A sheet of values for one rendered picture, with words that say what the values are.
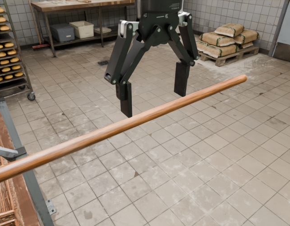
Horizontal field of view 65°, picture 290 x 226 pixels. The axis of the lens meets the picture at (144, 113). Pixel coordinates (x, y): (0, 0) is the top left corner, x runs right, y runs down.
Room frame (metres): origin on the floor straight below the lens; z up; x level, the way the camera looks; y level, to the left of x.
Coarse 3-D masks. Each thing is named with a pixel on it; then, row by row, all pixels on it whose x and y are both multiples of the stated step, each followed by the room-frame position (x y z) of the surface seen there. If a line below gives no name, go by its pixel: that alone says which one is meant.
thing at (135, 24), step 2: (122, 22) 0.36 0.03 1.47; (124, 22) 0.36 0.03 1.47; (132, 22) 0.36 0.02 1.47; (134, 22) 0.37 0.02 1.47; (136, 22) 0.37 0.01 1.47; (138, 22) 0.37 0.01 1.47; (122, 24) 0.36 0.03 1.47; (124, 24) 0.36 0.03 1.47; (134, 24) 0.37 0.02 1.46; (136, 24) 0.37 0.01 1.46; (138, 24) 0.37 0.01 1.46; (122, 26) 0.36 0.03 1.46; (134, 26) 0.37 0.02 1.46; (136, 26) 0.37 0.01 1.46; (122, 28) 0.36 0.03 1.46; (134, 28) 0.37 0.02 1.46; (136, 28) 0.37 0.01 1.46; (138, 28) 0.37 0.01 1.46; (122, 30) 0.36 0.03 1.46; (134, 30) 0.37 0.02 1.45; (122, 32) 0.36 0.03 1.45; (134, 32) 0.36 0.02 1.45; (122, 34) 0.36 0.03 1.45; (134, 34) 0.36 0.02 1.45
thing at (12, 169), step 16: (240, 80) 0.75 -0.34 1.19; (192, 96) 0.61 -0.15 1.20; (208, 96) 0.65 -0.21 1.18; (144, 112) 0.52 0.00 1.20; (160, 112) 0.53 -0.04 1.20; (112, 128) 0.45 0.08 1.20; (128, 128) 0.47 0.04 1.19; (64, 144) 0.39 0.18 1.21; (80, 144) 0.40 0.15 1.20; (32, 160) 0.34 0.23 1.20; (48, 160) 0.35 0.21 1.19; (0, 176) 0.30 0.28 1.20
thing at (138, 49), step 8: (152, 32) 0.37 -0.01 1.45; (160, 32) 0.38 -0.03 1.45; (136, 40) 0.38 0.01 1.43; (152, 40) 0.37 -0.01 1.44; (136, 48) 0.37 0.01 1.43; (144, 48) 0.36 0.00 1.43; (128, 56) 0.37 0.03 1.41; (136, 56) 0.36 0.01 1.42; (128, 64) 0.36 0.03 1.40; (136, 64) 0.36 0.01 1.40; (128, 72) 0.35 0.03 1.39; (120, 80) 0.34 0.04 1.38
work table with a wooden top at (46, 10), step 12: (60, 0) 5.20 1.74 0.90; (72, 0) 5.20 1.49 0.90; (96, 0) 5.20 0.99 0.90; (108, 0) 5.20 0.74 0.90; (120, 0) 5.23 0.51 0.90; (132, 0) 5.40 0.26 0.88; (36, 12) 4.93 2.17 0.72; (48, 12) 4.40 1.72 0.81; (60, 12) 4.52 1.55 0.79; (48, 24) 4.37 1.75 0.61; (48, 36) 4.99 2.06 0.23; (96, 36) 4.99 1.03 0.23; (108, 36) 5.09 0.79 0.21
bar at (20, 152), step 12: (0, 108) 1.00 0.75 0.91; (12, 120) 1.02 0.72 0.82; (12, 132) 1.01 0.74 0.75; (12, 156) 0.61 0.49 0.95; (24, 156) 0.63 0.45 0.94; (36, 180) 0.63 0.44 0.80; (36, 192) 0.62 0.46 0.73; (36, 204) 0.61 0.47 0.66; (48, 204) 1.07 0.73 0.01; (48, 216) 0.63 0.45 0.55
